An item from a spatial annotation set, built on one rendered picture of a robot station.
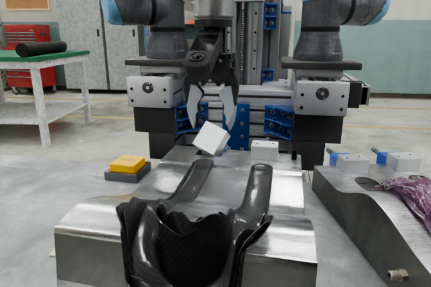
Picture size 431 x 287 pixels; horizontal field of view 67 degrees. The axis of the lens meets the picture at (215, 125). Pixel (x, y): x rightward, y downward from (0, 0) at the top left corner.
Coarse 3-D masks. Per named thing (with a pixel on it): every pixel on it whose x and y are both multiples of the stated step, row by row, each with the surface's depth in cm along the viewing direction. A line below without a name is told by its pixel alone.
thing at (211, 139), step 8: (208, 128) 64; (216, 128) 64; (200, 136) 64; (208, 136) 63; (216, 136) 63; (224, 136) 63; (200, 144) 63; (208, 144) 63; (216, 144) 63; (224, 144) 65; (208, 152) 63; (216, 152) 63
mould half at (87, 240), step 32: (160, 160) 61; (192, 160) 61; (224, 160) 61; (256, 160) 61; (288, 160) 61; (160, 192) 50; (224, 192) 50; (288, 192) 50; (64, 224) 33; (96, 224) 33; (288, 224) 33; (64, 256) 33; (96, 256) 33; (256, 256) 29; (288, 256) 29
